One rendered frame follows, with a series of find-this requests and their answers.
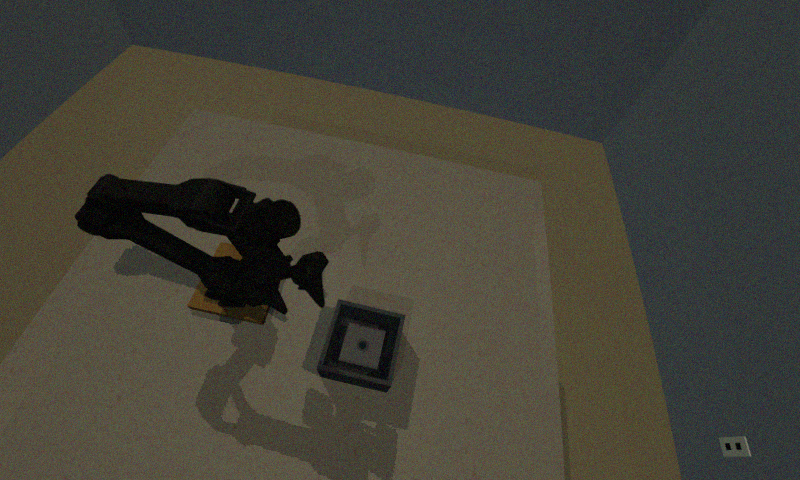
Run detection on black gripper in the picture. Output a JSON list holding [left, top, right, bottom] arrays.
[[240, 240, 329, 314]]

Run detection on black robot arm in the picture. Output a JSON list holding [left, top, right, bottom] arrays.
[[75, 174, 301, 308]]

